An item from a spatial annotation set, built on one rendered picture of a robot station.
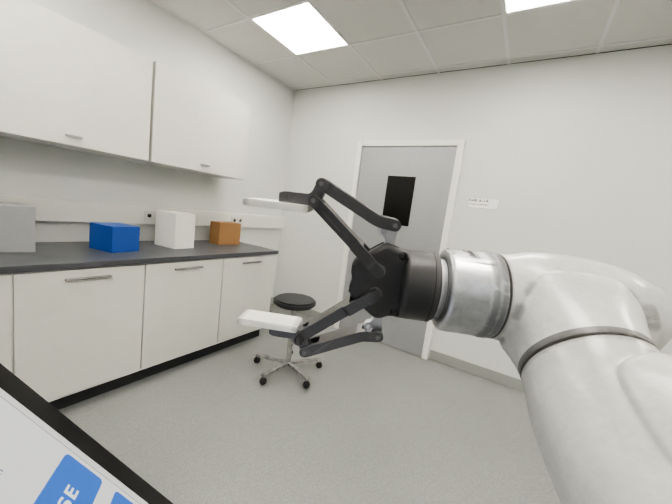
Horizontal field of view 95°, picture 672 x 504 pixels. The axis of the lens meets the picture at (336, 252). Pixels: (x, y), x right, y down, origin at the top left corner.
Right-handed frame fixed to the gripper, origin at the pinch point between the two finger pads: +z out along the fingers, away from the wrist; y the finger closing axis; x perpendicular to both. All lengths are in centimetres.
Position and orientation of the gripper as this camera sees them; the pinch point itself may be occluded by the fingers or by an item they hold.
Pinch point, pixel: (254, 262)
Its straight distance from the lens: 36.3
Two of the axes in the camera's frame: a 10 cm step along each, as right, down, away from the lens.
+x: -1.1, 2.0, -9.7
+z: -9.9, -1.3, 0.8
